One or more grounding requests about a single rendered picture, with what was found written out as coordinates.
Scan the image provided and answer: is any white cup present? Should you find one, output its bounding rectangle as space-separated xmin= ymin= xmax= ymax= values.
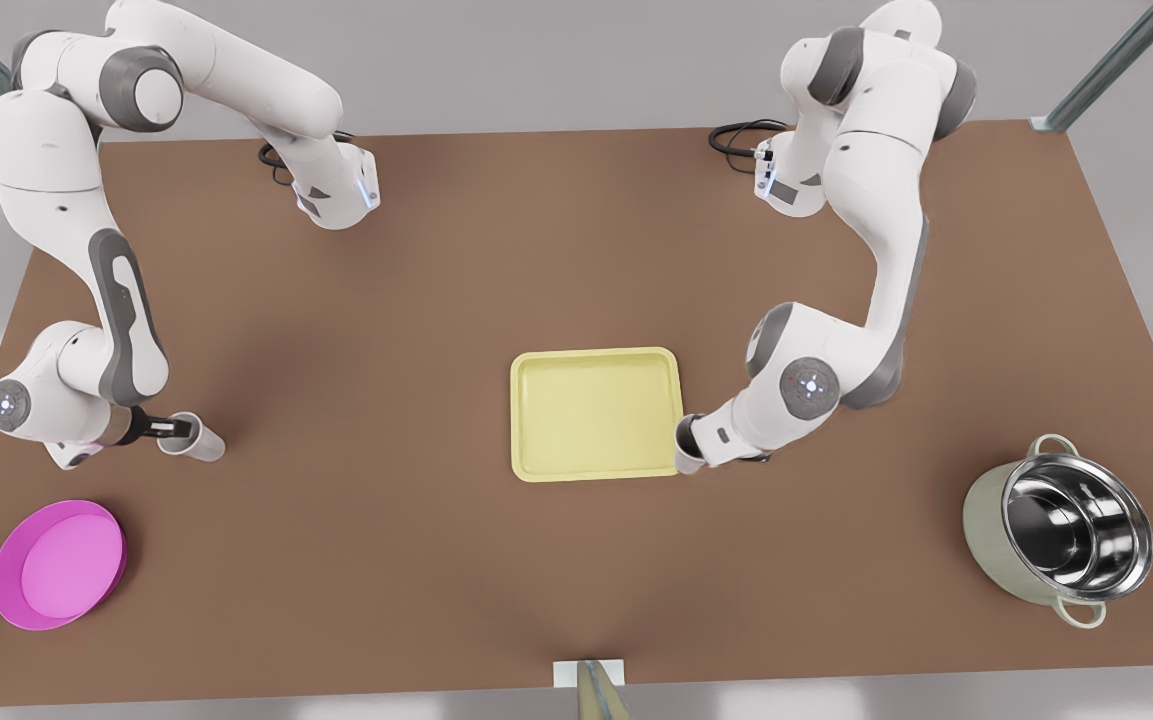
xmin=157 ymin=411 xmax=227 ymax=464
xmin=674 ymin=413 xmax=710 ymax=477

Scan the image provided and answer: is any pale yellow tray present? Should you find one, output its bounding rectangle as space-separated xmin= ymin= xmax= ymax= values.
xmin=510 ymin=347 xmax=686 ymax=483

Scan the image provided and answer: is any pink plate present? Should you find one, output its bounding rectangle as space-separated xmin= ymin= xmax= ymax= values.
xmin=0 ymin=500 xmax=127 ymax=632

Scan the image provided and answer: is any green steel pot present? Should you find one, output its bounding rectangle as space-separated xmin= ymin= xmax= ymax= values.
xmin=963 ymin=433 xmax=1153 ymax=629

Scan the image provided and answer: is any black cable loop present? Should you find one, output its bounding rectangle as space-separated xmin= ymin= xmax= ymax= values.
xmin=709 ymin=120 xmax=793 ymax=162
xmin=258 ymin=130 xmax=357 ymax=187

